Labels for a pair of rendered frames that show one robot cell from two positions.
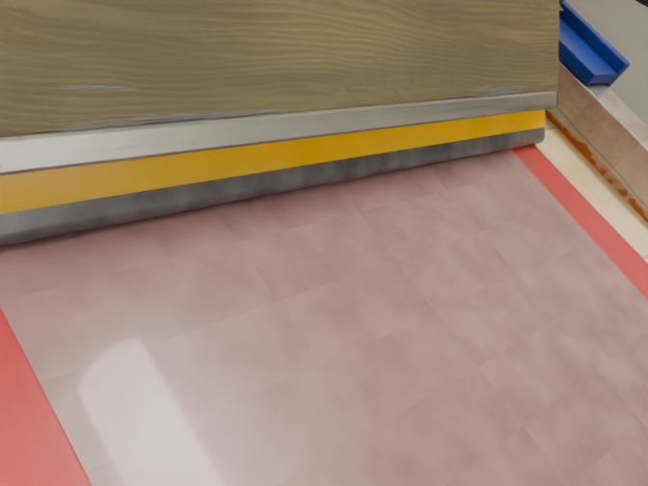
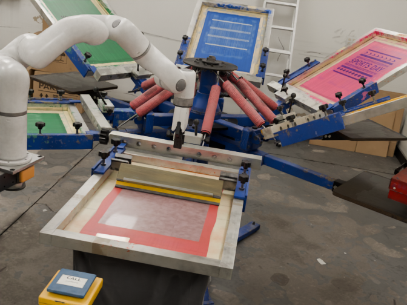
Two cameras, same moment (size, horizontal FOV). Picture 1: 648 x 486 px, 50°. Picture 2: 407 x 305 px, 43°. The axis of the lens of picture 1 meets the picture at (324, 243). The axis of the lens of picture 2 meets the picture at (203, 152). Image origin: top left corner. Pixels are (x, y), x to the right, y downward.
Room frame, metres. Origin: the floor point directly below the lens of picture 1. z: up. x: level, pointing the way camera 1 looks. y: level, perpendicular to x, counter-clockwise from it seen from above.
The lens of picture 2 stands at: (-0.22, -1.68, 1.79)
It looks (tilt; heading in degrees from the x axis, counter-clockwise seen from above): 20 degrees down; 70
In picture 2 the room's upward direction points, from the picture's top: 8 degrees clockwise
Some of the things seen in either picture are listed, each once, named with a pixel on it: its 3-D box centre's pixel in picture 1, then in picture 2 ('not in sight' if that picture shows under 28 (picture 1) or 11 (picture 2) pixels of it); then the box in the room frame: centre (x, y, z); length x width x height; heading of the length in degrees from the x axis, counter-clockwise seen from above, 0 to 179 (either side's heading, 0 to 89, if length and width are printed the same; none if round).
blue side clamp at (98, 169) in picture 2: not in sight; (109, 164); (0.10, 0.28, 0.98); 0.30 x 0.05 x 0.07; 65
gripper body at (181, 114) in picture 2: not in sight; (181, 115); (0.34, 0.14, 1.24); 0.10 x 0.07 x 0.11; 65
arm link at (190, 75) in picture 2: not in sight; (175, 82); (0.30, 0.13, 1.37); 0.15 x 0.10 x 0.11; 18
